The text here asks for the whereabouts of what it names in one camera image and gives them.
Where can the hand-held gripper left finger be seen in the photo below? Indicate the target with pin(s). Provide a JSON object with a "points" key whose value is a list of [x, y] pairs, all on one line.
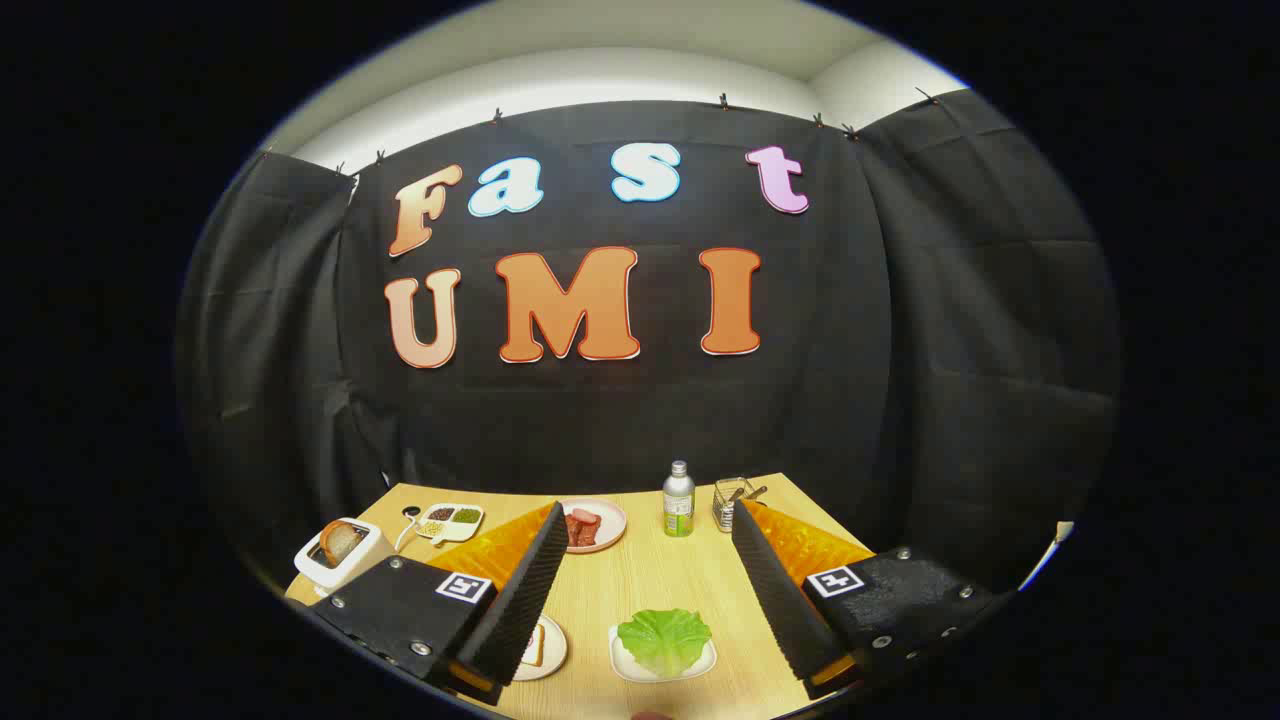
{"points": [[520, 600]]}

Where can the white divided dish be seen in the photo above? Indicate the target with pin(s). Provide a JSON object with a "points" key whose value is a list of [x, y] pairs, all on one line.
{"points": [[462, 531]]}

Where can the heap of green beans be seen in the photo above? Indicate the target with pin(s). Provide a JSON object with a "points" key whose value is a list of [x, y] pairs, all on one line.
{"points": [[467, 515]]}

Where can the white bread slice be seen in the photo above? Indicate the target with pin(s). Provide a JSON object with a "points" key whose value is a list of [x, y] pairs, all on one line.
{"points": [[533, 648]]}

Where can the pink plate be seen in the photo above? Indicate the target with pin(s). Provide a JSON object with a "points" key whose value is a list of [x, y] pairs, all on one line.
{"points": [[612, 520]]}

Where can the white toaster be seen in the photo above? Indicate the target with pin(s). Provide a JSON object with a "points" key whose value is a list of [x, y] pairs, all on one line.
{"points": [[312, 568]]}

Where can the heap of yellow beans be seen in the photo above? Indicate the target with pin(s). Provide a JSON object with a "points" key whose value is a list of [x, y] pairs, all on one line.
{"points": [[432, 528]]}

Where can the green lettuce leaf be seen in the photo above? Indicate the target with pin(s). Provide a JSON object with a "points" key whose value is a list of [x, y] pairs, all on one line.
{"points": [[665, 640]]}

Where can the red sausage slice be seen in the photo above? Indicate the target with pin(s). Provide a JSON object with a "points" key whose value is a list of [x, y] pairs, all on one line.
{"points": [[585, 515]]}

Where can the white round plate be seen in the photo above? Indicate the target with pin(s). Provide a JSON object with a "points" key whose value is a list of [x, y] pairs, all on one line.
{"points": [[556, 650]]}

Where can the toasted bread slice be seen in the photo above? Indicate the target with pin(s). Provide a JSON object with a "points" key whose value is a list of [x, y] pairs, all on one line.
{"points": [[342, 543]]}

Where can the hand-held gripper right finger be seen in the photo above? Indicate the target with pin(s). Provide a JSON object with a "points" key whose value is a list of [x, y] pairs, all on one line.
{"points": [[775, 600]]}

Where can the white square plate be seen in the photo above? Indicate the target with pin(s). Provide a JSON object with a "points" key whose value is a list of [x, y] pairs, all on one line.
{"points": [[625, 667]]}

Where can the brown meat slice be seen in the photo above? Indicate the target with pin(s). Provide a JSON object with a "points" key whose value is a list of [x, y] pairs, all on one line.
{"points": [[590, 533], [572, 535]]}

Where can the silver and green bottle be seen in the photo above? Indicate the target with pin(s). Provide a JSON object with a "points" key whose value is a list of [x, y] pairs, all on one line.
{"points": [[678, 510]]}

